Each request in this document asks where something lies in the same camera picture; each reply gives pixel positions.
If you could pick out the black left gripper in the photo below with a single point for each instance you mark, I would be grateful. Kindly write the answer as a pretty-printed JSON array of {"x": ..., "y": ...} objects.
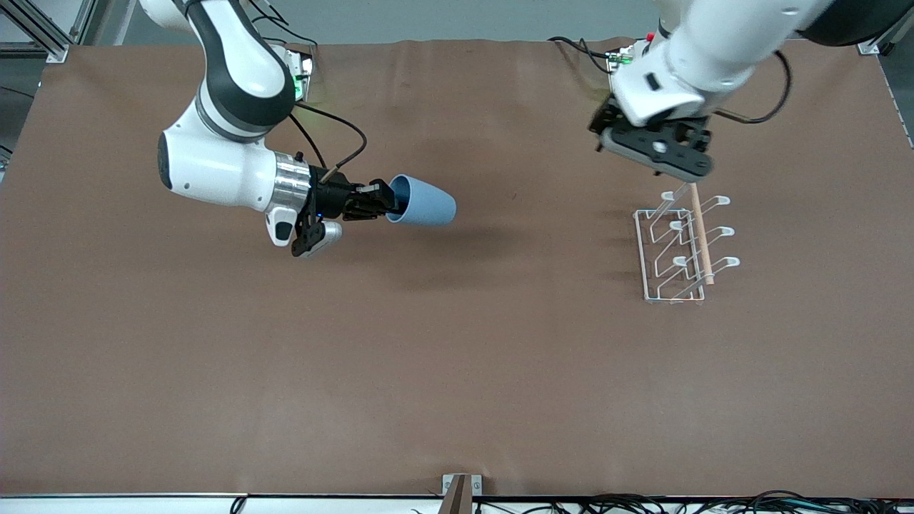
[{"x": 695, "y": 134}]

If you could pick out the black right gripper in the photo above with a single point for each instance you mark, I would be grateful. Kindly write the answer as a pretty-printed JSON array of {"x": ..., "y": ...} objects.
[{"x": 333, "y": 196}]

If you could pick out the blue plastic cup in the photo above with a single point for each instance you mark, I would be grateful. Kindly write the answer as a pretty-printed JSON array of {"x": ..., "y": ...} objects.
[{"x": 428, "y": 203}]

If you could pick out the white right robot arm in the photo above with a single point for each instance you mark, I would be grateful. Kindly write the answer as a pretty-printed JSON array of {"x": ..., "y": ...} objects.
[{"x": 228, "y": 157}]

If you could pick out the right arm base connector panel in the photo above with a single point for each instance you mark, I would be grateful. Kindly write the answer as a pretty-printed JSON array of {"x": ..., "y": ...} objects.
[{"x": 305, "y": 71}]

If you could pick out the left arm base connector panel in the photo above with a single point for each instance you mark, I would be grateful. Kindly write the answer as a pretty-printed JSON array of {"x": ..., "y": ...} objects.
[{"x": 625, "y": 57}]

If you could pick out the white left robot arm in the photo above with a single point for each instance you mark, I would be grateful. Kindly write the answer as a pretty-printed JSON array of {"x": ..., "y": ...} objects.
[{"x": 714, "y": 50}]

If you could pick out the brown table mat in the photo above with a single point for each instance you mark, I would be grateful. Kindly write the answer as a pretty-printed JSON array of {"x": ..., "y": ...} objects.
[{"x": 428, "y": 357}]

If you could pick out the aluminium frame profile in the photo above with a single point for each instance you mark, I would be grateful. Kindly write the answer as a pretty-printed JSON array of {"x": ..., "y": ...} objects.
[
  {"x": 43, "y": 28},
  {"x": 885, "y": 39}
]

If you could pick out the metal bracket with brown bar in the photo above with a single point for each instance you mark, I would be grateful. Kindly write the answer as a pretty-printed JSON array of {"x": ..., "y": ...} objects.
[{"x": 460, "y": 494}]

